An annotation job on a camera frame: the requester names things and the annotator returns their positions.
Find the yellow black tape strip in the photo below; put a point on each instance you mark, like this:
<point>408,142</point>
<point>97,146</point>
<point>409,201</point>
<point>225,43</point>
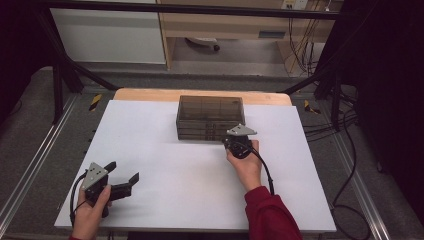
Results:
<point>308,106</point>
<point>95,102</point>

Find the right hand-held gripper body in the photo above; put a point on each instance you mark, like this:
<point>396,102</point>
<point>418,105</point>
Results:
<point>240,130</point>

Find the aluminium rail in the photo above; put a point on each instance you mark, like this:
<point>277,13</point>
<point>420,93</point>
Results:
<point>36,156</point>
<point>361,186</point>

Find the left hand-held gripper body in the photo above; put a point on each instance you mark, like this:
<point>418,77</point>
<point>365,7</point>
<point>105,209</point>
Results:
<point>95,176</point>

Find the white board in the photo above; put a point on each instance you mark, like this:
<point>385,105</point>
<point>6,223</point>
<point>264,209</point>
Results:
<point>173,193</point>

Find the office chair base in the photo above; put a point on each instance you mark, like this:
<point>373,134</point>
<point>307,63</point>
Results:
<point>201,40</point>

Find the person's left hand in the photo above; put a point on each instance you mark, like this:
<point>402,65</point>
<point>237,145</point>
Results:
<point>86,220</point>

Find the person's right hand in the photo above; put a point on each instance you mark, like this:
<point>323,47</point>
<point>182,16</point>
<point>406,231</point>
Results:
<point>248,170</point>

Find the black metal frame bar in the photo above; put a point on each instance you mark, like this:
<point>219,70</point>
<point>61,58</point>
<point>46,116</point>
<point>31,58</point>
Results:
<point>200,9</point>

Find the smoky plastic drawer cabinet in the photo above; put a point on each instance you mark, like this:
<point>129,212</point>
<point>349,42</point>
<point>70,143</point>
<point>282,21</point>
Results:
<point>210,110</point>

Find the white wall outlet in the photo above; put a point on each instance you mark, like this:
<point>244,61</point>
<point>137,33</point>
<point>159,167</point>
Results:
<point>295,4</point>

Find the wooden table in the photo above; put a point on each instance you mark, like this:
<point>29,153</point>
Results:
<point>150,95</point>

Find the black metal stand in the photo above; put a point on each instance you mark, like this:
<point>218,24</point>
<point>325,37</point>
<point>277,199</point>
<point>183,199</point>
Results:
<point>58,100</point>
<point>336,106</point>

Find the black curtain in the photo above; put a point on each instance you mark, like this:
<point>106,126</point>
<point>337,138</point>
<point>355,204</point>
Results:
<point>16,40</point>
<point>393,83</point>

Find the white cabinet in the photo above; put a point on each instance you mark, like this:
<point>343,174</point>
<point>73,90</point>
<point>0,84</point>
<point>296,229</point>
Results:
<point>110,36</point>

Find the wooden desk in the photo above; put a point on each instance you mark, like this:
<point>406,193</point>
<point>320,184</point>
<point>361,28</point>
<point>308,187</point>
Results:
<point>226,28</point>

